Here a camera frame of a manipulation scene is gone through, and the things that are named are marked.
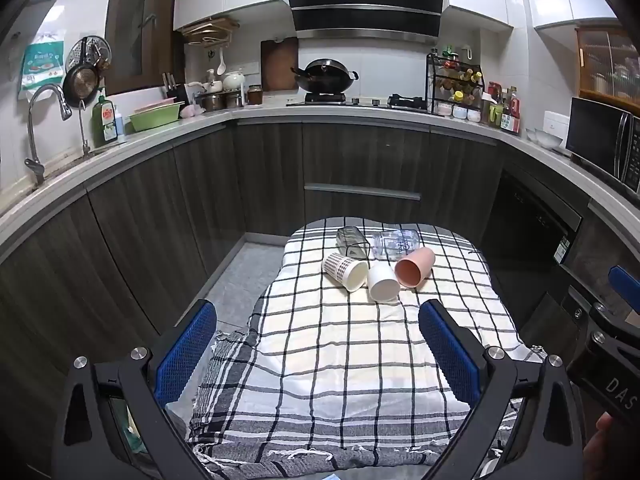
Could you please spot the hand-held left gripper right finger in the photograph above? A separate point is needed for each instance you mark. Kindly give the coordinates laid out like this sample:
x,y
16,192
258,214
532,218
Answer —
x,y
450,355

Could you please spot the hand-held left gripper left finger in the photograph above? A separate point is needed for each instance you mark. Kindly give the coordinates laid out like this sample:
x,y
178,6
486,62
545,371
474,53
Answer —
x,y
187,350

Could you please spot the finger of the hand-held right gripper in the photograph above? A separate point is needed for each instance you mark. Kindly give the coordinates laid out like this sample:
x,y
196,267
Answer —
x,y
625,285

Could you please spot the pink cup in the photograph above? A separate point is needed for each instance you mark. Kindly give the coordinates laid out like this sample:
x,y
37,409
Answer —
x,y
415,267

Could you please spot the plain white cup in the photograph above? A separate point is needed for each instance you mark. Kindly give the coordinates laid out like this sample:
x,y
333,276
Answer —
x,y
382,282

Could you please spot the clear printed plastic cup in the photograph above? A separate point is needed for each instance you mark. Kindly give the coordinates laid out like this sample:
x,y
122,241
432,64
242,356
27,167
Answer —
x,y
396,244

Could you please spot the white dotted pattern cup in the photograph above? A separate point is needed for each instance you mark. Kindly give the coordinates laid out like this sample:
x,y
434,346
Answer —
x,y
340,266

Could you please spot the dark glass cup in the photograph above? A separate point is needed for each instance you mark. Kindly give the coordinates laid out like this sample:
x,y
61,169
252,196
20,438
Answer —
x,y
350,240

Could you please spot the person's right hand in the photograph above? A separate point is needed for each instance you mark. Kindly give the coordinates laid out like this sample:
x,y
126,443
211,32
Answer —
x,y
612,447

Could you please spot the black built-in dishwasher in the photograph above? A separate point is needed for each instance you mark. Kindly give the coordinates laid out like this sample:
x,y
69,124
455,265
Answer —
x,y
530,230

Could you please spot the black white checkered tablecloth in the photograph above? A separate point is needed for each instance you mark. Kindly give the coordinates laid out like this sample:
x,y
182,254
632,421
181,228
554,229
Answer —
x,y
325,360

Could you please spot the black microwave oven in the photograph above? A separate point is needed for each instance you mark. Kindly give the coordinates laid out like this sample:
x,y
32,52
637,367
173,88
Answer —
x,y
597,132

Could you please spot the stack of white bowls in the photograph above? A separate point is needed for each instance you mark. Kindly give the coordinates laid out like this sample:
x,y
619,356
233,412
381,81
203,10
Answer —
x,y
545,139

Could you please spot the group of condiment bottles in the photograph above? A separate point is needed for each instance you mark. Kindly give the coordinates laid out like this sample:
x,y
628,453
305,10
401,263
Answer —
x,y
505,110

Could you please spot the wooden glass-door cabinet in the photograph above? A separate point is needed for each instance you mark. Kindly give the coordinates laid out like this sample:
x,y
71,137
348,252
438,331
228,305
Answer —
x,y
607,65

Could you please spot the green plastic basin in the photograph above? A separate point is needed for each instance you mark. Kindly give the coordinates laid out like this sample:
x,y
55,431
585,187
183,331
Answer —
x,y
155,117

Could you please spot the pink cloth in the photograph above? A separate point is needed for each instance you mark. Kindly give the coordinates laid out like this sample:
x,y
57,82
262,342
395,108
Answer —
x,y
191,111

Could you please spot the small chrome water tap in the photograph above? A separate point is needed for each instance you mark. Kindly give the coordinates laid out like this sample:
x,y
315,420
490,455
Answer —
x,y
82,127

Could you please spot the green dish soap bottle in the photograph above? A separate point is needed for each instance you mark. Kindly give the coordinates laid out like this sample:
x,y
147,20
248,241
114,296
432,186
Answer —
x,y
104,117

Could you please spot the dark metal pot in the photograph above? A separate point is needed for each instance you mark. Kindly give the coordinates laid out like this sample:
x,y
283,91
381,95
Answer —
x,y
212,102

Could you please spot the black knife block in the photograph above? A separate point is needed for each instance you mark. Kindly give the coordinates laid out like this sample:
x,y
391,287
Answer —
x,y
175,91

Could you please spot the brown glass jar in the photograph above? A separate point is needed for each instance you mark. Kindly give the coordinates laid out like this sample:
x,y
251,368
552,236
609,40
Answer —
x,y
255,96

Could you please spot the black gas stove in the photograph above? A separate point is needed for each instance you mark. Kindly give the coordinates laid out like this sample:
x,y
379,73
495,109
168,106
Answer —
x,y
350,102

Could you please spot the chrome kitchen faucet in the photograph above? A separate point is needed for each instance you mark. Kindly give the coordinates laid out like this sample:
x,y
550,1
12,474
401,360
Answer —
x,y
34,110

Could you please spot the hanging frying pan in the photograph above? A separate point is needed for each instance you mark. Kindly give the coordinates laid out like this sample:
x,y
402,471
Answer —
x,y
80,82

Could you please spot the white ladle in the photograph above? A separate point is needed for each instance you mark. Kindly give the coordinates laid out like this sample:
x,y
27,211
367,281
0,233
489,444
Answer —
x,y
221,62

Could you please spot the brown wooden cutting board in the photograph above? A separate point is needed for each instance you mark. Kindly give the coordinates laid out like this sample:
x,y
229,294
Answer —
x,y
279,65

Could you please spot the black wok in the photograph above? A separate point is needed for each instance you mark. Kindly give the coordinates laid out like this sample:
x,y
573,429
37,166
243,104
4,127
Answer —
x,y
325,74

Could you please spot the hanging metal steamer rack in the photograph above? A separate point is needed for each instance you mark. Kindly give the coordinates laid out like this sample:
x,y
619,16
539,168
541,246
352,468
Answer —
x,y
90,50

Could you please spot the green white plastic bag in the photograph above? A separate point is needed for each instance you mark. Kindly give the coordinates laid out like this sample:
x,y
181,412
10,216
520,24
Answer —
x,y
42,67

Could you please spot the black range hood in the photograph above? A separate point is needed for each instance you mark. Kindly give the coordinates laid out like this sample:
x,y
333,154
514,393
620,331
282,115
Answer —
x,y
362,0

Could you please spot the wooden boards on wall rack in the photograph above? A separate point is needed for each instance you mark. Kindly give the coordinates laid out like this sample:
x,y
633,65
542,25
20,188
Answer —
x,y
210,30

